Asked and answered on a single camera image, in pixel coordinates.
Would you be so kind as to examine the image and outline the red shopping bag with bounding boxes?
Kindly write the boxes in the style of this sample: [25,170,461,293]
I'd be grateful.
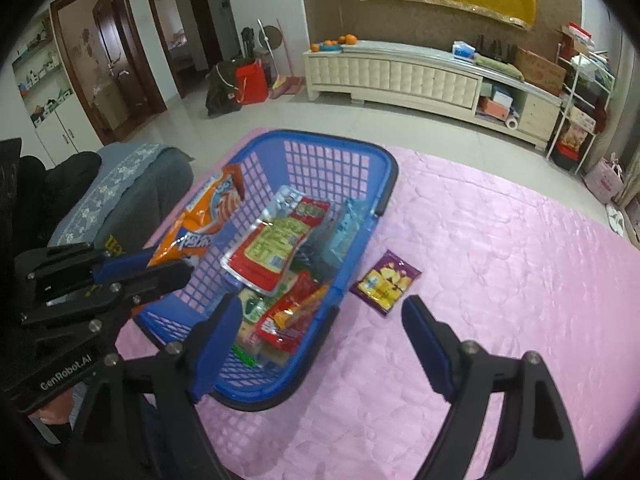
[234,60,269,105]

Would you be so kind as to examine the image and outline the green cracker packet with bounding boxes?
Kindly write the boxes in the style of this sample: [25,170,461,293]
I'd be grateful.
[235,287,278,356]

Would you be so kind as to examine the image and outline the pink quilted table cover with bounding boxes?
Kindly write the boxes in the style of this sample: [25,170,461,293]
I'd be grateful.
[114,127,640,480]

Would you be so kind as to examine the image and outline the red noodle snack pouch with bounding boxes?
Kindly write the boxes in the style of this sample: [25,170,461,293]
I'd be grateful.
[255,269,320,356]

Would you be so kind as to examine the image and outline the silver red snack pouch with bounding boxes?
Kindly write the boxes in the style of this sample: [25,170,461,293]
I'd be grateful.
[220,185,332,296]

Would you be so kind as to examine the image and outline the white metal shelf rack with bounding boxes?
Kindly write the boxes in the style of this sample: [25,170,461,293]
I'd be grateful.
[546,22,616,176]

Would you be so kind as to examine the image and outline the person's left hand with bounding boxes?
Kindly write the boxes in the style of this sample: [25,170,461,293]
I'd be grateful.
[29,388,75,425]

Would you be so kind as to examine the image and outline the pink white tote bag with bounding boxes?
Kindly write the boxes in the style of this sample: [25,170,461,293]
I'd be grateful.
[584,158,624,205]

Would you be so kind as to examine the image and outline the blue plastic basket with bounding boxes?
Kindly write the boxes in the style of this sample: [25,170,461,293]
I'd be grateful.
[134,130,398,412]

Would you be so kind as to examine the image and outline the blue tissue pack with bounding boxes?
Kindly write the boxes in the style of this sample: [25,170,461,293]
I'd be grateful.
[451,40,476,61]

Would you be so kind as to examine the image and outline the orange sausage snack packet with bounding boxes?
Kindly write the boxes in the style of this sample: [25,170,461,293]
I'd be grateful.
[148,164,244,268]

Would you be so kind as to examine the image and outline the yellow snack pouch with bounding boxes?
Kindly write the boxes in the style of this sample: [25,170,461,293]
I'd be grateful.
[272,282,331,330]

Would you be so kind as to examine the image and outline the purple yellow chip packet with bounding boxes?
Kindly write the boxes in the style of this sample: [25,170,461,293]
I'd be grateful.
[349,250,422,316]

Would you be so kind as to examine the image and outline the black bag on floor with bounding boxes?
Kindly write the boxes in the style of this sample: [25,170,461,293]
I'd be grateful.
[205,61,242,117]

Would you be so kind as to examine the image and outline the grey patterned chair cover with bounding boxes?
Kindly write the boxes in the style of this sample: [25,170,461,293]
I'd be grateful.
[48,142,194,256]

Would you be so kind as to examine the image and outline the brown wooden door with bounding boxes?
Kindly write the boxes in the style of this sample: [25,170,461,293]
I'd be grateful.
[92,0,149,117]

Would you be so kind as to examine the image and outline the light blue snack packet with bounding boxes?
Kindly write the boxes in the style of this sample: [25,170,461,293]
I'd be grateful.
[320,198,369,268]

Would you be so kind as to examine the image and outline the brown cardboard box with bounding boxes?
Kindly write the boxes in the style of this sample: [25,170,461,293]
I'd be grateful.
[514,47,566,96]

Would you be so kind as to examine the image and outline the oranges on blue plate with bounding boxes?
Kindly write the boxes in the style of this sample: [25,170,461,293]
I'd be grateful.
[310,34,358,52]

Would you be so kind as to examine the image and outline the cream TV cabinet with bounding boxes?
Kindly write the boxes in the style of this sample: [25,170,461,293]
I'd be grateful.
[304,40,562,150]

